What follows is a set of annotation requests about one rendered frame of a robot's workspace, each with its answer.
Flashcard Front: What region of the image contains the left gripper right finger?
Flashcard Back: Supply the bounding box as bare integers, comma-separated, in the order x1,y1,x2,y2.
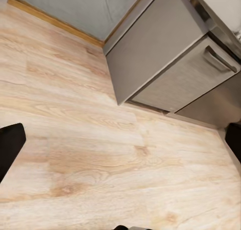
225,123,241,163

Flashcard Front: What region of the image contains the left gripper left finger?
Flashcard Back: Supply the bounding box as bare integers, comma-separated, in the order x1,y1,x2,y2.
0,123,26,183

